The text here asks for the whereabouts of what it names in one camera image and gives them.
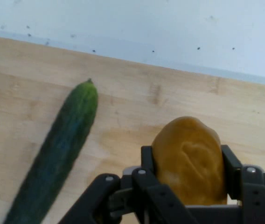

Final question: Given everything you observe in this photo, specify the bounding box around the long dark green cucumber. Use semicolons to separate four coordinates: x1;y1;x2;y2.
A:
3;78;99;224

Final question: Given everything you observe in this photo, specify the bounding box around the light wooden cutting board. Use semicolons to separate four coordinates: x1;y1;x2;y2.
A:
0;34;265;224

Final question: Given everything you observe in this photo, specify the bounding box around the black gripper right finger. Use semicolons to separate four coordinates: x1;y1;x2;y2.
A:
220;144;265;224

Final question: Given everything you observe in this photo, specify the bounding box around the yellow-brown potato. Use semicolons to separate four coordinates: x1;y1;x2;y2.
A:
151;116;228;206

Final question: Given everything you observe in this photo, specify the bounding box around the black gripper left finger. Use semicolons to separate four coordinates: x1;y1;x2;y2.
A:
57;145;189;224

